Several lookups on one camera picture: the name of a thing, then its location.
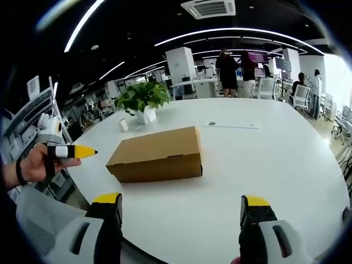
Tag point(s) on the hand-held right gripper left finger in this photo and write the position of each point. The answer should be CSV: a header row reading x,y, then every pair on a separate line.
x,y
103,233

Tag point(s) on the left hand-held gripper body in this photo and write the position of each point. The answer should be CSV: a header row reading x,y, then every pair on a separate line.
x,y
50,127

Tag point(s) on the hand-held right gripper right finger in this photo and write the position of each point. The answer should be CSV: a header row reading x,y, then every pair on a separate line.
x,y
264,233

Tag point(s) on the brown cardboard shoe box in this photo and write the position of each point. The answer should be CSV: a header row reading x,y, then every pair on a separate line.
x,y
159,154

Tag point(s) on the person's right hand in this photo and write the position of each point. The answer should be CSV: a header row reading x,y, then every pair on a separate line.
x,y
237,261

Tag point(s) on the person's left hand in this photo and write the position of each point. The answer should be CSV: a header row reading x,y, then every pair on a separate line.
x,y
41,165

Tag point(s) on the black wristband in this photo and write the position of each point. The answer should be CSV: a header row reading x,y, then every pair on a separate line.
x,y
19,171

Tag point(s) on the small white object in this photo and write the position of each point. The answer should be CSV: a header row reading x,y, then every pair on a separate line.
x,y
123,124

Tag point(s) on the grey mesh office chair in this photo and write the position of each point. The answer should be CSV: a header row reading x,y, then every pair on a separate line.
x,y
46,217

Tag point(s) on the white plant pot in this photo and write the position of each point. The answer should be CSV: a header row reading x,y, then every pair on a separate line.
x,y
147,114

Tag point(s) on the green potted plant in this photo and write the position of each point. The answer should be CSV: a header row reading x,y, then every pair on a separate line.
x,y
144,96

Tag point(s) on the white square pillar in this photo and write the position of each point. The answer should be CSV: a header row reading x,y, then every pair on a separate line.
x,y
291,64
180,64

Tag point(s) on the white standing desk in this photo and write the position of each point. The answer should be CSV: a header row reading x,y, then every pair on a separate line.
x,y
198,85

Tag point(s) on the white office chair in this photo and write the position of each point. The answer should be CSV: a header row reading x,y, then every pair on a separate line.
x,y
267,87
301,96

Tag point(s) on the purple monitor screen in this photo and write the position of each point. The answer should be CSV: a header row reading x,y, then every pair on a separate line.
x,y
257,58

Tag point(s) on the ceiling air conditioner vent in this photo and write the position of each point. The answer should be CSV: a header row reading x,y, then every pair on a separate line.
x,y
209,8

